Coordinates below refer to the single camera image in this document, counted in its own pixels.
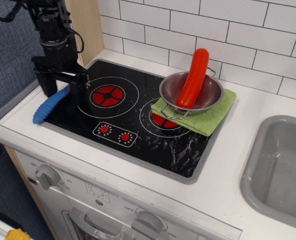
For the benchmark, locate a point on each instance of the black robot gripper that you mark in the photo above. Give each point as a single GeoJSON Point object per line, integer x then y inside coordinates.
{"type": "Point", "coordinates": [59, 63]}

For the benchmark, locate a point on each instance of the blue handled metal spoon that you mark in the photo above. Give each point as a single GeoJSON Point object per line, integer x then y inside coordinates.
{"type": "Point", "coordinates": [48, 106]}

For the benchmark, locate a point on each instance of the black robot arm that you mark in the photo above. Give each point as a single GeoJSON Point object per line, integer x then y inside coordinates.
{"type": "Point", "coordinates": [51, 20]}

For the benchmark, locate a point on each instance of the black toy stove top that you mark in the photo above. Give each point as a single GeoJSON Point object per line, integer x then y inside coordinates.
{"type": "Point", "coordinates": [117, 118]}

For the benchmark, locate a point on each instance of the grey left oven knob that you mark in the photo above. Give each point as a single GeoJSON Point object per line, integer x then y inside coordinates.
{"type": "Point", "coordinates": [47, 176]}

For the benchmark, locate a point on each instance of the grey oven knob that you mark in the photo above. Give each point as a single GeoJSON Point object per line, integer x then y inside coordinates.
{"type": "Point", "coordinates": [47, 176]}
{"type": "Point", "coordinates": [148, 225]}

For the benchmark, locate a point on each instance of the red toy sausage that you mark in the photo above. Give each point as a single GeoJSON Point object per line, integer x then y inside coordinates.
{"type": "Point", "coordinates": [194, 80]}

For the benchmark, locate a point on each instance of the green folded cloth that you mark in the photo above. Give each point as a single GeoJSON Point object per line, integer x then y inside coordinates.
{"type": "Point", "coordinates": [203, 123]}

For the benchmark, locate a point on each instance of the small metal pan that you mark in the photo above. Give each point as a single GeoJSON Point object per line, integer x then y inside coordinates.
{"type": "Point", "coordinates": [210, 95]}

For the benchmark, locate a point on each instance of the yellow object bottom left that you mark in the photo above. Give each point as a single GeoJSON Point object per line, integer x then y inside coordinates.
{"type": "Point", "coordinates": [17, 234]}

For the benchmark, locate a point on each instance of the grey right oven knob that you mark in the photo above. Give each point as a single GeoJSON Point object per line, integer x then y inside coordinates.
{"type": "Point", "coordinates": [148, 225]}

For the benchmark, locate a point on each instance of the grey sink basin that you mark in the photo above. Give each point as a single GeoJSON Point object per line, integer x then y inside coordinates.
{"type": "Point", "coordinates": [268, 183]}

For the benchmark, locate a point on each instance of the light wooden post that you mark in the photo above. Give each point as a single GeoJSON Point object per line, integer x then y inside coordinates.
{"type": "Point", "coordinates": [85, 16]}

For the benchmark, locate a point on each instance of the oven door handle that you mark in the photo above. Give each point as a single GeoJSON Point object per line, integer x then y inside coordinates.
{"type": "Point", "coordinates": [85, 231]}

